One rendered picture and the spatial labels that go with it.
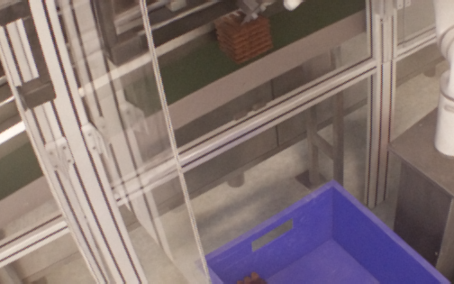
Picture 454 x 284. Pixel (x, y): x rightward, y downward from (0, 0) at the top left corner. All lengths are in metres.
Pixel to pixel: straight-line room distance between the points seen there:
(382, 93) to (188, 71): 0.55
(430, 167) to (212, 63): 0.58
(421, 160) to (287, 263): 0.46
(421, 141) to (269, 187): 0.80
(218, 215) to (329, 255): 0.55
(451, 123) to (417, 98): 1.12
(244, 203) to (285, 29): 0.72
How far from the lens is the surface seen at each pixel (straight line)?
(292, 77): 1.98
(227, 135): 1.47
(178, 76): 1.53
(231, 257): 1.48
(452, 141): 1.43
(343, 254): 1.68
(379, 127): 1.84
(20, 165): 1.47
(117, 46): 0.75
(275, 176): 2.20
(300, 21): 1.65
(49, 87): 0.73
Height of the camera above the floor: 1.56
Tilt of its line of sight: 42 degrees down
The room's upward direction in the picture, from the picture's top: 9 degrees counter-clockwise
